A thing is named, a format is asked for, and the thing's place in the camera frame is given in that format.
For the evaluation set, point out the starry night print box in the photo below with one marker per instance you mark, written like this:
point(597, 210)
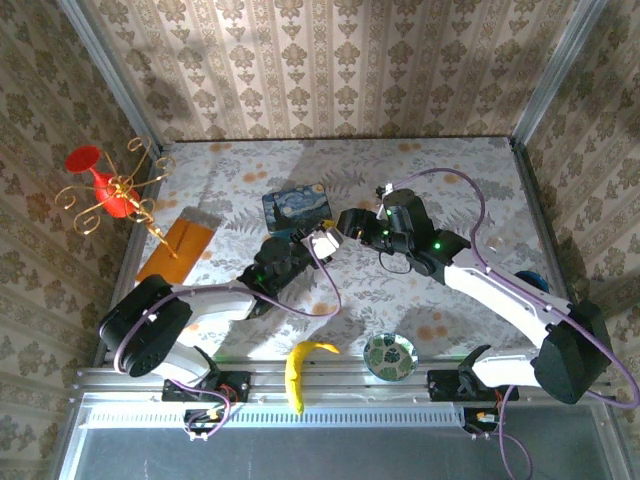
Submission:
point(295, 205)

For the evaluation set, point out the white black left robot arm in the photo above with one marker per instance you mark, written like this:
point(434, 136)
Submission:
point(215, 301)

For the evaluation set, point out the floral patterned tablecloth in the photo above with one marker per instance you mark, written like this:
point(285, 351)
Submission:
point(280, 160)

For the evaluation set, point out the orange wooden board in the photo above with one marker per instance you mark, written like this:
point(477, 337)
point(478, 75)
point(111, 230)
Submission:
point(185, 252)

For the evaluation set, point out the yellow banana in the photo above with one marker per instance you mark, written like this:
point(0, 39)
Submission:
point(292, 375)

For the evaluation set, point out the leaf pattern bowl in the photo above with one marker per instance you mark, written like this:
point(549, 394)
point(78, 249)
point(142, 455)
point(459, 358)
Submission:
point(390, 357)

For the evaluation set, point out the blue round object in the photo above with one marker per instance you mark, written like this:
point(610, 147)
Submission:
point(532, 280)

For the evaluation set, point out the red vase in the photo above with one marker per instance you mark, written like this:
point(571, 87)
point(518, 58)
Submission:
point(80, 160)

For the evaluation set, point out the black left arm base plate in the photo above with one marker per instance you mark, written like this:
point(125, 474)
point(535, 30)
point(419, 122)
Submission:
point(236, 386)

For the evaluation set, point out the aluminium mounting rail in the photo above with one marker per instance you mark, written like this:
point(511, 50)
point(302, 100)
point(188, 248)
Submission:
point(350, 387)

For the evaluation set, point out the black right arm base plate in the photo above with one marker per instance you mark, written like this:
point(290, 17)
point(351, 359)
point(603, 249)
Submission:
point(440, 388)

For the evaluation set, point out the black connector bracket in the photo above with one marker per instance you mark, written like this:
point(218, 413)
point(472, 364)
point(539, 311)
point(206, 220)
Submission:
point(200, 422)
point(477, 420)

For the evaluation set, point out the aluminium frame post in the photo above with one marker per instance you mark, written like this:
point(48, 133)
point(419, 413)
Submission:
point(555, 70)
point(107, 70)

